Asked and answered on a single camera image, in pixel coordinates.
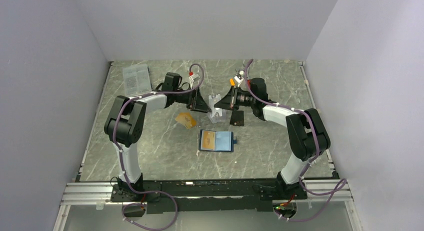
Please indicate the aluminium frame rail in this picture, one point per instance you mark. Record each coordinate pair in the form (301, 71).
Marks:
(86, 193)

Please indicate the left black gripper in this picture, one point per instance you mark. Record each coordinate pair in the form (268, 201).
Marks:
(196, 102)

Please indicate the silver card stack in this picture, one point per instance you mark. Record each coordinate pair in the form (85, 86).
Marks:
(218, 118)

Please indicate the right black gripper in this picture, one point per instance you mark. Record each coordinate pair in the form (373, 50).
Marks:
(229, 101)

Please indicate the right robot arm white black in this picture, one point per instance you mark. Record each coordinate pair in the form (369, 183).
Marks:
(307, 135)

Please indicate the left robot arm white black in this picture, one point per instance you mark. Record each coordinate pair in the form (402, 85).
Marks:
(125, 122)

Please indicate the silver VIP card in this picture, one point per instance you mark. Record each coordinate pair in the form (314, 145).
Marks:
(214, 111)

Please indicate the orange handled screwdriver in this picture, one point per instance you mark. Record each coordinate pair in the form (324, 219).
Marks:
(232, 82)

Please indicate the clear plastic screw box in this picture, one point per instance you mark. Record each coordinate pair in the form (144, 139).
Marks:
(136, 80)

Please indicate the blue leather card holder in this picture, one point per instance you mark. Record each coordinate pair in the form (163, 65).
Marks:
(224, 141)

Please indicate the black card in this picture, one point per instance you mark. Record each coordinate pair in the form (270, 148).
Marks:
(237, 118)

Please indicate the gold VIP card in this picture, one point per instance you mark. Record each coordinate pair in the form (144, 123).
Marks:
(208, 140)

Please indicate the gold card stack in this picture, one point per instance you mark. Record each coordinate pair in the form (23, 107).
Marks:
(186, 119)

